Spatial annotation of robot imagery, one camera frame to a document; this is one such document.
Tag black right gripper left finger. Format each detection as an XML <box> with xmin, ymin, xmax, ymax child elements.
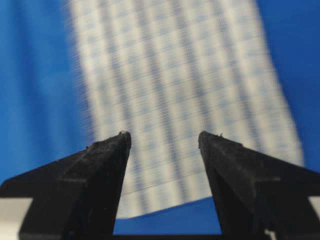
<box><xmin>0</xmin><ymin>131</ymin><xmax>132</xmax><ymax>240</ymax></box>

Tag blue table cloth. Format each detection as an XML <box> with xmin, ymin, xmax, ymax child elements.
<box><xmin>0</xmin><ymin>0</ymin><xmax>320</xmax><ymax>236</ymax></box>

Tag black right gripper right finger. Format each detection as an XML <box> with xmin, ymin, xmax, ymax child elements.
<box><xmin>198</xmin><ymin>131</ymin><xmax>320</xmax><ymax>240</ymax></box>

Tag blue white striped towel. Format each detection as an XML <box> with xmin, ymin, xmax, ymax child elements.
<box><xmin>64</xmin><ymin>0</ymin><xmax>304</xmax><ymax>219</ymax></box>

